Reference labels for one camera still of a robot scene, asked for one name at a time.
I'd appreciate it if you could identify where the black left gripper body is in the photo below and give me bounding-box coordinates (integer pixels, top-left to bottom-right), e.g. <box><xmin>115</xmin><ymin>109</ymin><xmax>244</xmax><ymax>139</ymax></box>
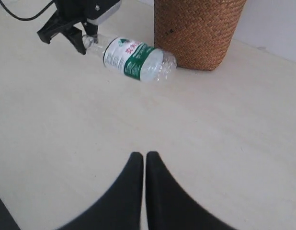
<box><xmin>54</xmin><ymin>0</ymin><xmax>100</xmax><ymax>36</ymax></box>

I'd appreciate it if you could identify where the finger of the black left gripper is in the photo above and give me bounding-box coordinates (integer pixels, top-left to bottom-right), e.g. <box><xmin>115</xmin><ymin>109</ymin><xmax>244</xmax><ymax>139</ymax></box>
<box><xmin>37</xmin><ymin>11</ymin><xmax>76</xmax><ymax>44</ymax></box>
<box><xmin>65</xmin><ymin>26</ymin><xmax>86</xmax><ymax>55</ymax></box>

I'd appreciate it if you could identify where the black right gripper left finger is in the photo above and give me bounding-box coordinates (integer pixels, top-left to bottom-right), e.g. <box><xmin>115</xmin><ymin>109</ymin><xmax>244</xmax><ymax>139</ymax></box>
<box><xmin>60</xmin><ymin>152</ymin><xmax>144</xmax><ymax>230</ymax></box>

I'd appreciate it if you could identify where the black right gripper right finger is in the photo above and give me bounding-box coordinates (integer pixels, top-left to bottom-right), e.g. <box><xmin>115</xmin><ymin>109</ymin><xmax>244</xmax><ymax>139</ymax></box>
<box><xmin>146</xmin><ymin>151</ymin><xmax>234</xmax><ymax>230</ymax></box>

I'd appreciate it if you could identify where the clear plastic water bottle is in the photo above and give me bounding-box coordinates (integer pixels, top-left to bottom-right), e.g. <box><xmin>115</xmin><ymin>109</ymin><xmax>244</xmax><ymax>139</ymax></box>
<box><xmin>82</xmin><ymin>34</ymin><xmax>177</xmax><ymax>82</ymax></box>

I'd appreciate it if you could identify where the brown woven wicker basket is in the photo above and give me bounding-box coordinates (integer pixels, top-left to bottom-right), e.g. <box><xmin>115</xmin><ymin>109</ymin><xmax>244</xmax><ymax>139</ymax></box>
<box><xmin>154</xmin><ymin>0</ymin><xmax>246</xmax><ymax>71</ymax></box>

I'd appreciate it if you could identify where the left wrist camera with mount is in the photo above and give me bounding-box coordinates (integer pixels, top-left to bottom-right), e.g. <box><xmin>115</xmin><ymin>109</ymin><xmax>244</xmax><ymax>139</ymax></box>
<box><xmin>85</xmin><ymin>0</ymin><xmax>122</xmax><ymax>25</ymax></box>

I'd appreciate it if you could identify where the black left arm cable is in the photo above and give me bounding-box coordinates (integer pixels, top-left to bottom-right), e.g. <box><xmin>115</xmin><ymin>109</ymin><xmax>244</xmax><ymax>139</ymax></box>
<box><xmin>0</xmin><ymin>0</ymin><xmax>56</xmax><ymax>21</ymax></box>

